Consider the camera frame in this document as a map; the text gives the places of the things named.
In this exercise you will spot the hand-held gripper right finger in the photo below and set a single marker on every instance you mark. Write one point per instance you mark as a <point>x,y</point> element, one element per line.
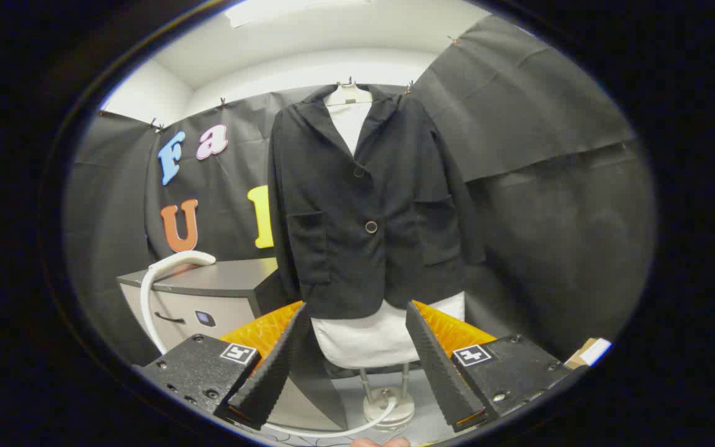
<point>438,372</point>

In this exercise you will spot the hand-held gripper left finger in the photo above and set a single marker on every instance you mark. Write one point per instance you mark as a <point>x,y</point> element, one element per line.
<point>277,372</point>

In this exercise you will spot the white garment steamer head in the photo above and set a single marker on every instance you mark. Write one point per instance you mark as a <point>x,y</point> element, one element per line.
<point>184,259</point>

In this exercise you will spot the black jacket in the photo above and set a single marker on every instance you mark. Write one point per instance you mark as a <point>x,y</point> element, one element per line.
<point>332,205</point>

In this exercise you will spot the metal mannequin stand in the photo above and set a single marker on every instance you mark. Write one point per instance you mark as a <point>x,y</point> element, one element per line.
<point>388,406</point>

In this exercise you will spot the white mannequin torso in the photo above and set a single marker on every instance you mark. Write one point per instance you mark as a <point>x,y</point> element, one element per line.
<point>364,341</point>

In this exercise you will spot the grey cabinet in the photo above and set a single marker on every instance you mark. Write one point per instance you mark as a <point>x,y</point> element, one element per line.
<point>221,279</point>

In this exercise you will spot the cardboard box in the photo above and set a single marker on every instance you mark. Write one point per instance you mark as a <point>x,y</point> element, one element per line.
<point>584,354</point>

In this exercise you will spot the black backdrop cloth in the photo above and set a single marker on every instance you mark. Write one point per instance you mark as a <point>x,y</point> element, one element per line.
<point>550,217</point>

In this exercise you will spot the ceiling light panel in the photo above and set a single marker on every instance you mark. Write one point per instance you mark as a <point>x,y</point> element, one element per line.
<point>270,9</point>

